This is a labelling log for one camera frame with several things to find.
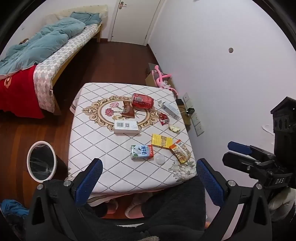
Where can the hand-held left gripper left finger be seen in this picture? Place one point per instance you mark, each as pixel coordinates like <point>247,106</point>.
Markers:
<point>90,180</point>

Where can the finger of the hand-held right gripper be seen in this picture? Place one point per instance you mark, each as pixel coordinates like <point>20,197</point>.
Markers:
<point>239,147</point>
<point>235,162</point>

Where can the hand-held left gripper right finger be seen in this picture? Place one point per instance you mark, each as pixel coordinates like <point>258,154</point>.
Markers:
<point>209,180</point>

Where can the orange snack packet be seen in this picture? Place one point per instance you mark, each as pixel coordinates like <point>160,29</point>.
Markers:
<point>180,151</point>

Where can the black trash bin white rim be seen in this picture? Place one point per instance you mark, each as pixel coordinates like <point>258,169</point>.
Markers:
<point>41,161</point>

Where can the clear plastic lid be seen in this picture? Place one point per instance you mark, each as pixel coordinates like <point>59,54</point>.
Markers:
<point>160,160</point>

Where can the yellow box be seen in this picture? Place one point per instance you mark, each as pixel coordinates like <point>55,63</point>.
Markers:
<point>161,140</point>

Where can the red candy wrapper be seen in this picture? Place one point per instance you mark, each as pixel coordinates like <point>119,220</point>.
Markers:
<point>164,118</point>

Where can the white and blue long box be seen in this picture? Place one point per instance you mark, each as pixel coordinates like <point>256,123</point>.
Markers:
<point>170,110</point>

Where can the brown snack wrapper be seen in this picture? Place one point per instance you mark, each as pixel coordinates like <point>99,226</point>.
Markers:
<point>128,110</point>

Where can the pink slipper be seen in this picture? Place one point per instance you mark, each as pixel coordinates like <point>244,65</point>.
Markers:
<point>134,210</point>
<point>111,207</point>

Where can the table with patterned cloth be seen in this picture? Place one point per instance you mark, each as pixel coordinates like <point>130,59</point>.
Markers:
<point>92,143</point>

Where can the black plug-in charger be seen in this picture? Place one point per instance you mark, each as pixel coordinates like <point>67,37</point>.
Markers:
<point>191,111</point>

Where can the blue cloth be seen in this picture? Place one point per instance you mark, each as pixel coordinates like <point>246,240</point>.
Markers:
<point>12,207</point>

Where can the pink toy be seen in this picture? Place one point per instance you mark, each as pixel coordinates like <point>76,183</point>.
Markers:
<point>161,77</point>

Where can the red blanket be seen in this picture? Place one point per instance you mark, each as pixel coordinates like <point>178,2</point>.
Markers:
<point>18,97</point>

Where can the cardboard box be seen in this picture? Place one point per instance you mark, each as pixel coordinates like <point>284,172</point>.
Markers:
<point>151,78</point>

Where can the bed with blue blanket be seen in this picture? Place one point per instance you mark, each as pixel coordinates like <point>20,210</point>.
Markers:
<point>69,62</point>

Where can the bed with red blanket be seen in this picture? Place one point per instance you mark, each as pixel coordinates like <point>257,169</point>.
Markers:
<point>57,55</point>

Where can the blue quilt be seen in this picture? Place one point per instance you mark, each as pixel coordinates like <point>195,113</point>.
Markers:
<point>46,39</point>

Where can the white door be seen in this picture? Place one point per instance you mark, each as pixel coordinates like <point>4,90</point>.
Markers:
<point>136,20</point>

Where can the white wall socket plate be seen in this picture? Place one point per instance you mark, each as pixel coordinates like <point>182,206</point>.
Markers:
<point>186,98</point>
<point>198,125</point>

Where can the round wall cap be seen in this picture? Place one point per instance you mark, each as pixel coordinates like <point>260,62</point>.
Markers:
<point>231,50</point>

